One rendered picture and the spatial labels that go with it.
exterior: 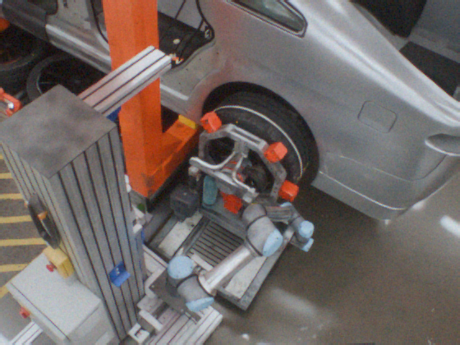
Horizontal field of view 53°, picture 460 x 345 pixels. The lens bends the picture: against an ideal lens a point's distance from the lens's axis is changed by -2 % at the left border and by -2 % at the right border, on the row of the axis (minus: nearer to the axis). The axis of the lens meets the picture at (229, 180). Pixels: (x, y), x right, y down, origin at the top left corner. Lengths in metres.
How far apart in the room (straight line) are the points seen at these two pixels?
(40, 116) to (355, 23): 1.45
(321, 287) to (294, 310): 0.26
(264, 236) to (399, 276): 1.78
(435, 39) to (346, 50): 1.85
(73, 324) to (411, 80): 1.74
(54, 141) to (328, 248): 2.57
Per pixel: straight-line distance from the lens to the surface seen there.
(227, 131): 2.56
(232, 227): 3.32
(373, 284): 3.56
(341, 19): 2.28
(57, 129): 1.39
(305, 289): 3.39
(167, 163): 2.96
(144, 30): 2.10
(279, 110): 2.64
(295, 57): 2.33
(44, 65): 3.94
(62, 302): 2.00
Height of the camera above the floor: 3.05
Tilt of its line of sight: 55 degrees down
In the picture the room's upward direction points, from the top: 9 degrees clockwise
